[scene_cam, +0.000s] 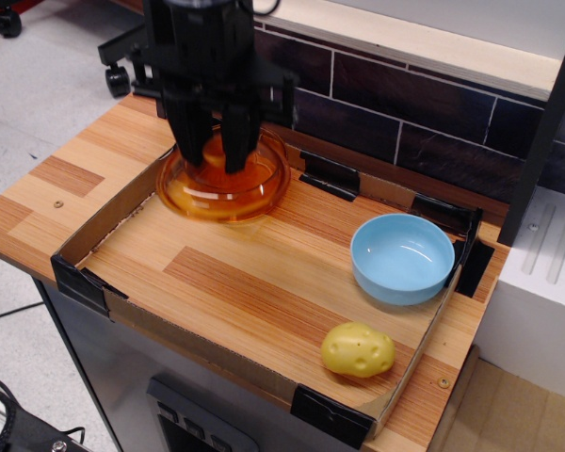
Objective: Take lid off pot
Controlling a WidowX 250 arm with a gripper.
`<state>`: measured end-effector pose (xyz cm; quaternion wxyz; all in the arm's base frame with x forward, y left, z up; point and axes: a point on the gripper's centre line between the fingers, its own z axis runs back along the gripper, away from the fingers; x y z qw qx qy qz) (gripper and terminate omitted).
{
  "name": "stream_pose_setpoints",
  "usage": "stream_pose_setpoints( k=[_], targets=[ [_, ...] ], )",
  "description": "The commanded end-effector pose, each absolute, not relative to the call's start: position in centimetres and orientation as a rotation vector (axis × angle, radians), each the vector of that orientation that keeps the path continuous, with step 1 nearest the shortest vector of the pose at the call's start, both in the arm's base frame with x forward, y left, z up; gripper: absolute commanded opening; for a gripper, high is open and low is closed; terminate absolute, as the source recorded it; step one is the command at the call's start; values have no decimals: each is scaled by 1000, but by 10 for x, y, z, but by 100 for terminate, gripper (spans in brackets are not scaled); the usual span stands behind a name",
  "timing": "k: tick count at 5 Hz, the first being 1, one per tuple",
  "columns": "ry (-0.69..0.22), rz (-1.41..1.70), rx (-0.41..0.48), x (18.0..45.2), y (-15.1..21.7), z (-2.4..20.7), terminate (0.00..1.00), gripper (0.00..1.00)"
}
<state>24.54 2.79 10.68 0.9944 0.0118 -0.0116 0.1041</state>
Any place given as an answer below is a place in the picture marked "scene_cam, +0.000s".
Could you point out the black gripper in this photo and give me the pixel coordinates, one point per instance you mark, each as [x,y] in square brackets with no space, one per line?
[206,51]

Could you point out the amber glass pot lid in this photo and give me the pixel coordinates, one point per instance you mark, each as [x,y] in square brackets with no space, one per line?
[209,192]

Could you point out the black office chair base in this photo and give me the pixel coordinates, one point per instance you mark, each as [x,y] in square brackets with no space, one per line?
[112,52]

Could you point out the black caster wheel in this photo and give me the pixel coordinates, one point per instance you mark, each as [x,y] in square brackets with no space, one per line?
[10,21]

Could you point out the cardboard fence with black tape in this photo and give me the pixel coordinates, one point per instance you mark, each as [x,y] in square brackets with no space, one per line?
[233,315]

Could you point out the light blue bowl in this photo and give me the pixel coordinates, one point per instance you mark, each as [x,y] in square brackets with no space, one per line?
[401,259]

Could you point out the yellow toy potato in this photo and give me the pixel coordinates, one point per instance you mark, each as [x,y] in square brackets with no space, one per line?
[357,350]

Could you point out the grey toy oven front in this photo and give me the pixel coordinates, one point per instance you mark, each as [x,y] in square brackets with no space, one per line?
[186,426]

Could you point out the white toy sink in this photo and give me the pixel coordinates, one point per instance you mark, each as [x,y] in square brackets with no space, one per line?
[523,329]

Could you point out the black right frame post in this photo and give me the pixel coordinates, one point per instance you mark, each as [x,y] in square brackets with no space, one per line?
[536,159]

